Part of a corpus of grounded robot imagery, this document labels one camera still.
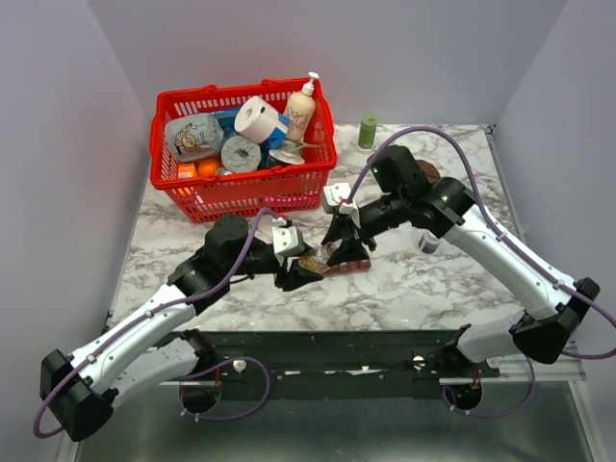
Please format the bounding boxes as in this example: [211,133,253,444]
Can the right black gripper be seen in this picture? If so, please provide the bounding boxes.
[321,192,407,267]

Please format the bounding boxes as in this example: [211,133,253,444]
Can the clear pill bottle yellow pills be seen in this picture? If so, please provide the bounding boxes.
[297,243,338,274]

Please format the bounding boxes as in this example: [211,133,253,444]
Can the red weekly pill organizer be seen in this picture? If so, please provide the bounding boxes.
[322,260,372,277]

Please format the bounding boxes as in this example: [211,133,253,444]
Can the green lid of bottle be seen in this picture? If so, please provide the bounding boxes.
[357,114,378,149]

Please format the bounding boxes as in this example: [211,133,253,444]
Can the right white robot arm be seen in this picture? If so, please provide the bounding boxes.
[321,145,600,377]

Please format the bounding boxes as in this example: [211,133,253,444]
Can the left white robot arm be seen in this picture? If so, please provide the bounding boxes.
[33,208,321,442]

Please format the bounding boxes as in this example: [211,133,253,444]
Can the white small pill bottle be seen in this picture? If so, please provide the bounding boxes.
[418,234,441,254]

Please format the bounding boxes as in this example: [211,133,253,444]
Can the red plastic shopping basket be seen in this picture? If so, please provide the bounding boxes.
[149,77,338,223]

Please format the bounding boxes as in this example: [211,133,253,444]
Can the beige jar brown lid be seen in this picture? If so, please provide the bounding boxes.
[417,160,441,184]

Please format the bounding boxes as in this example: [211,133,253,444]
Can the silver tin can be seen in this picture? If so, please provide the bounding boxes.
[268,140,318,167]

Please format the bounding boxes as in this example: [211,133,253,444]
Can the grey toilet paper roll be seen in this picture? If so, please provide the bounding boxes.
[220,135,262,173]

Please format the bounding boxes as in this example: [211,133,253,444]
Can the cream pump lotion bottle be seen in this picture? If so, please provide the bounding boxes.
[284,72,320,141]

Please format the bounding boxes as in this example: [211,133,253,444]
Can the orange fruit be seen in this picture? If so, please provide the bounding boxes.
[196,157,222,177]

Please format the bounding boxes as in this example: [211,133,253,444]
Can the white toilet paper roll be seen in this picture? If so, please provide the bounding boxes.
[234,96,289,148]

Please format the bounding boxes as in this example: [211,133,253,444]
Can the orange small box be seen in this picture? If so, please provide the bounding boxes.
[177,163,198,179]

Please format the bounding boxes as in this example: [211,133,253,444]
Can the blue package in basket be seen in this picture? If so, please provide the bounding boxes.
[213,106,288,173]

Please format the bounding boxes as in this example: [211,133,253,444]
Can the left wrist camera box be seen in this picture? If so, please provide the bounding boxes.
[271,223,304,258]

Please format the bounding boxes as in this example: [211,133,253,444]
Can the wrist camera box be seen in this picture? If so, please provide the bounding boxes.
[271,223,304,258]
[321,183,358,215]

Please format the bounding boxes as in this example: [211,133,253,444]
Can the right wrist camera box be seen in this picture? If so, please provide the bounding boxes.
[321,183,358,215]

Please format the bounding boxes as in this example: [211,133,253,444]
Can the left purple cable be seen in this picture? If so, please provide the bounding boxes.
[32,207,293,439]

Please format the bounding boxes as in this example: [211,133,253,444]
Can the purple cable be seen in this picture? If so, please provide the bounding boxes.
[32,207,293,439]
[344,125,616,418]

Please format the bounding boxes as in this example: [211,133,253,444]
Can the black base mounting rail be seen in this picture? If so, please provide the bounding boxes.
[158,329,500,401]

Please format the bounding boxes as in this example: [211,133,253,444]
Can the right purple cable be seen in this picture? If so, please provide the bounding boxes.
[344,125,616,418]

